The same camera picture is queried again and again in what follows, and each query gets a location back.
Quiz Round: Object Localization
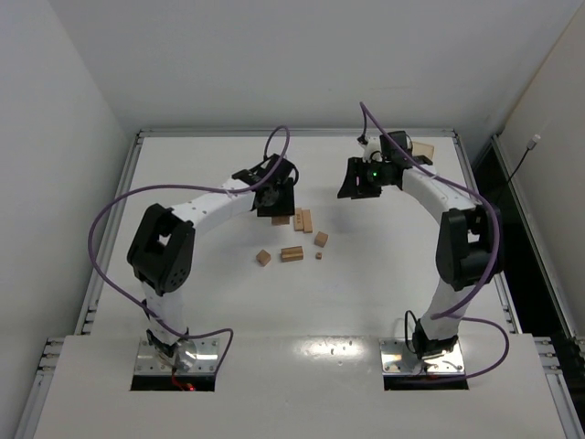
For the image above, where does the printed light wood block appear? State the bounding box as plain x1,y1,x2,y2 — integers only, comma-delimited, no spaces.
293,208,304,231

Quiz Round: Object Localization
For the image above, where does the clear amber plastic box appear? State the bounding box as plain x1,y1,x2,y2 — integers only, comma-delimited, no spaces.
410,141,435,160

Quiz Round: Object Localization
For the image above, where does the dark striped wood block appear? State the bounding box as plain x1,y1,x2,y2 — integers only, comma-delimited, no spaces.
281,246,304,262

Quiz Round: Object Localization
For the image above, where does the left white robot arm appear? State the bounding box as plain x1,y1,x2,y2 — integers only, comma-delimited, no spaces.
127,155,299,361

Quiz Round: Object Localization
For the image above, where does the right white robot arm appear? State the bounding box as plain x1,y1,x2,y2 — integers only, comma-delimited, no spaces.
337,131,502,359

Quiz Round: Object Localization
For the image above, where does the right small wood block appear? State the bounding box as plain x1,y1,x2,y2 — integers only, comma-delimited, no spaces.
314,231,329,248

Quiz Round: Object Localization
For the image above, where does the tilted small wood block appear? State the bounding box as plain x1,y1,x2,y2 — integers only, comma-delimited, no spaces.
256,250,271,267

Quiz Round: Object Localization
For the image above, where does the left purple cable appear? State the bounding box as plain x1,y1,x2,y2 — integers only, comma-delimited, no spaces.
87,124,292,372

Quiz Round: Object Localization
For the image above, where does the purple cable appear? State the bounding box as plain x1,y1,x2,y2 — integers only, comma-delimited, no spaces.
87,124,292,372
358,101,509,379

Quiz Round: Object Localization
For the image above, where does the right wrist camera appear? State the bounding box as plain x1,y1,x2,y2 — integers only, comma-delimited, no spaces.
357,135,383,163

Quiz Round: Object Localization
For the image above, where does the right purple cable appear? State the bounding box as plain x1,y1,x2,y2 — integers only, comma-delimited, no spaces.
358,101,509,379

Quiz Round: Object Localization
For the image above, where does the grey wall cable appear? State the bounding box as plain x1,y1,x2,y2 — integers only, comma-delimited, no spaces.
505,134,542,184

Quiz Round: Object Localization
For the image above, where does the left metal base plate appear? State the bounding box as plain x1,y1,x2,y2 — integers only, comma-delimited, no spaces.
133,338,219,377

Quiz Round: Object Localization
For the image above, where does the metal base plate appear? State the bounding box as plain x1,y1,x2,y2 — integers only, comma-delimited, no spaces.
379,337,465,378
133,338,219,377

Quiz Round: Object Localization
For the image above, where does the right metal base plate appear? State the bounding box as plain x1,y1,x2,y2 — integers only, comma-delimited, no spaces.
379,337,465,378

